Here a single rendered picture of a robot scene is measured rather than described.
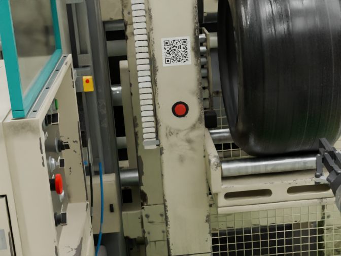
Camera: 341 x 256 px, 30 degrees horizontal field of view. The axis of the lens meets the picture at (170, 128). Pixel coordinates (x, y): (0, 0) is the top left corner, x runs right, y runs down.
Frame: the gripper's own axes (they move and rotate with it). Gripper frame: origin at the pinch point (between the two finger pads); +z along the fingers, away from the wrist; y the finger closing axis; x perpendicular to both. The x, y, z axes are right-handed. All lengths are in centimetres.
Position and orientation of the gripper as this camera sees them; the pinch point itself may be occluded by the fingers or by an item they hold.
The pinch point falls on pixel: (326, 149)
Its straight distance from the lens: 155.1
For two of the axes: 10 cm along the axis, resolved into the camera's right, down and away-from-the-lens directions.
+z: -0.7, -4.2, 9.1
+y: -10.0, 0.9, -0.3
